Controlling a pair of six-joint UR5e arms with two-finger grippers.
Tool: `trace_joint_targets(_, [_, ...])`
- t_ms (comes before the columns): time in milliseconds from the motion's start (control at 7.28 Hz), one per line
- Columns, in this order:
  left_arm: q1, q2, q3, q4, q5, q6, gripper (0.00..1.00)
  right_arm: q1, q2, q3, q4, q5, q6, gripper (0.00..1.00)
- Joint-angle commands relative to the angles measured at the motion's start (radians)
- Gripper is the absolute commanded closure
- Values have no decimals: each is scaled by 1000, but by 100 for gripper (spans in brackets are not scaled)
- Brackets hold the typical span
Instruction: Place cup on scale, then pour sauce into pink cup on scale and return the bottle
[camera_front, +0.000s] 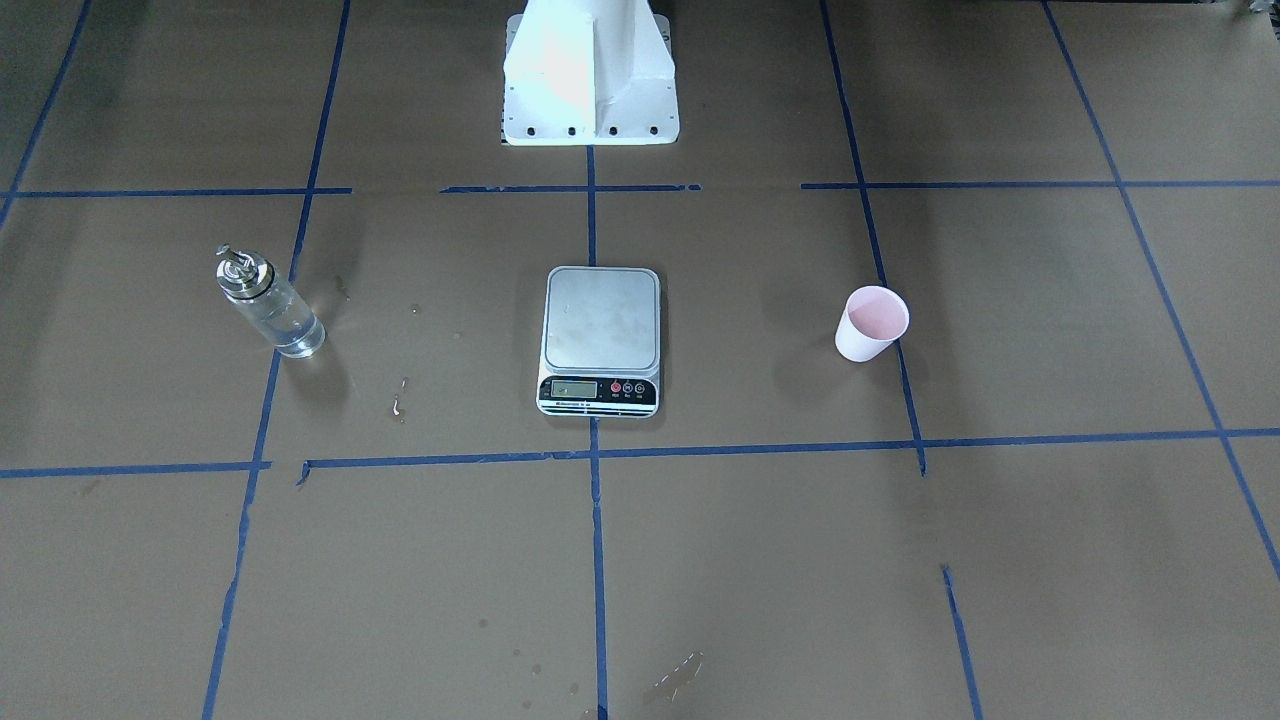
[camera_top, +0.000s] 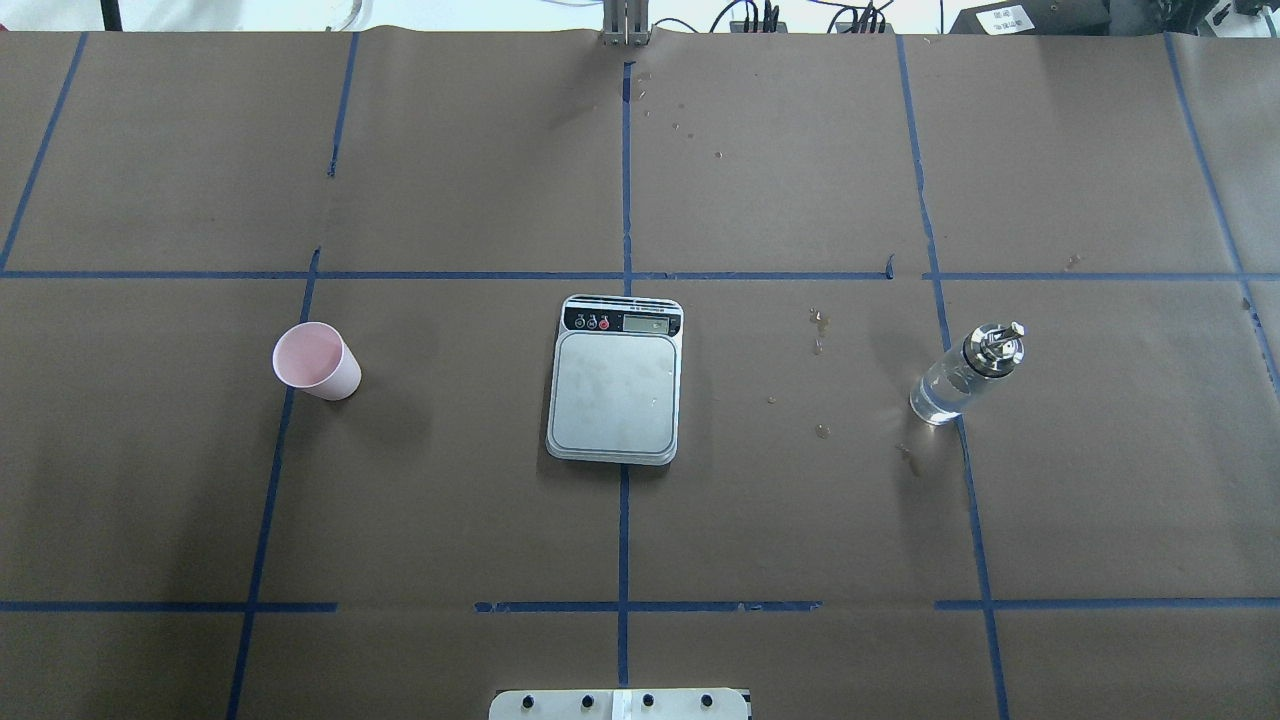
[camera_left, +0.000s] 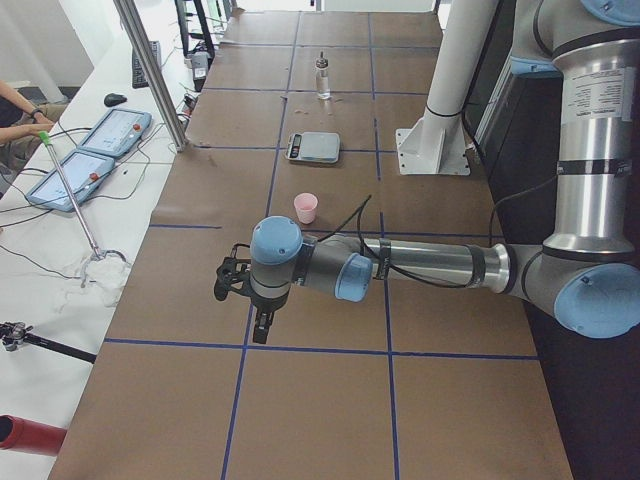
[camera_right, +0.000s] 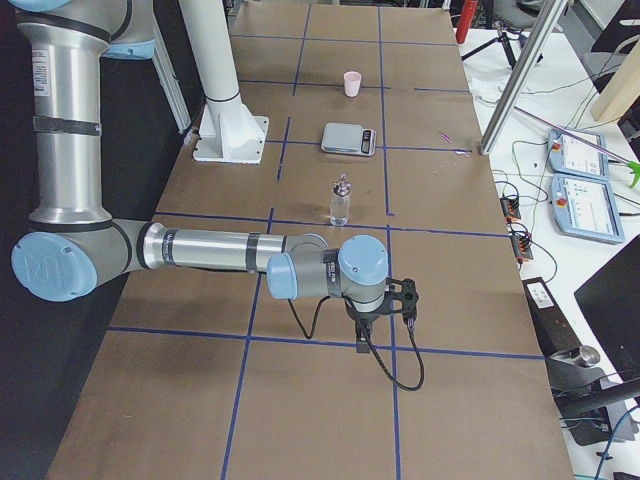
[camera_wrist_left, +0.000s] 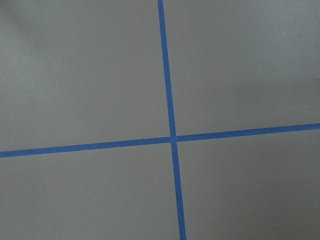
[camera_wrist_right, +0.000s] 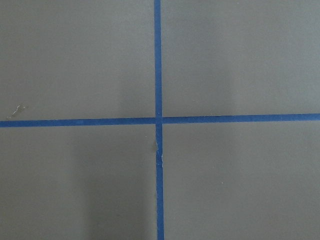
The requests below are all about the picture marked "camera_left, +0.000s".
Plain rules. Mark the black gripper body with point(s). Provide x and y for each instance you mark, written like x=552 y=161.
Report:
x=264 y=305

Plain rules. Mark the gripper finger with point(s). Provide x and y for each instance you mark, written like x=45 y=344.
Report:
x=260 y=333

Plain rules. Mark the pink paper cup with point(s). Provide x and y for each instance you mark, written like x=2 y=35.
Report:
x=305 y=205

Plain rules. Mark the clear glass sauce bottle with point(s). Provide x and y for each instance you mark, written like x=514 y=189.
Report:
x=322 y=77

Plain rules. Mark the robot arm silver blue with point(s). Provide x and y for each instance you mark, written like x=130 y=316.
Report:
x=581 y=274

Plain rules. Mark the person forearm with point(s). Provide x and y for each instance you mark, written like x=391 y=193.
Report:
x=40 y=121

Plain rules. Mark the digital kitchen scale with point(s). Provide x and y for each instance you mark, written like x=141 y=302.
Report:
x=313 y=147

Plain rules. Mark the white crumpled cloth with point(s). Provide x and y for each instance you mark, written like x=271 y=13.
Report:
x=105 y=278

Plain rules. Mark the lower teach pendant tablet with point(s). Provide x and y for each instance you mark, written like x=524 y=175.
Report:
x=85 y=171

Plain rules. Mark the teach pendant tablet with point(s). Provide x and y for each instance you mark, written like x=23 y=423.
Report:
x=116 y=133
x=85 y=171

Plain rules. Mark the upper teach pendant tablet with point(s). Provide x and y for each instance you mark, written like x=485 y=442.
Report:
x=116 y=133

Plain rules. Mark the black tripod leg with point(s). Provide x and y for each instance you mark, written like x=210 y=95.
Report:
x=16 y=334

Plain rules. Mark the black computer mouse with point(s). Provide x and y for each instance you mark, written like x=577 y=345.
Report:
x=113 y=99

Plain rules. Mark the black keyboard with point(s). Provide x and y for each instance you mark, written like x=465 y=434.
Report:
x=138 y=79

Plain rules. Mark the red cylinder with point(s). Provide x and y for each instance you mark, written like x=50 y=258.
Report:
x=27 y=436

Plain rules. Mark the white pedestal column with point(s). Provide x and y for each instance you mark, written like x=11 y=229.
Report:
x=436 y=144

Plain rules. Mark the reacher grabber stick green handle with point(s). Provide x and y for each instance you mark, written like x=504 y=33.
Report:
x=98 y=254

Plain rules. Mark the aluminium frame post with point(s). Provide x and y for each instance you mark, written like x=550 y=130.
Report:
x=136 y=32

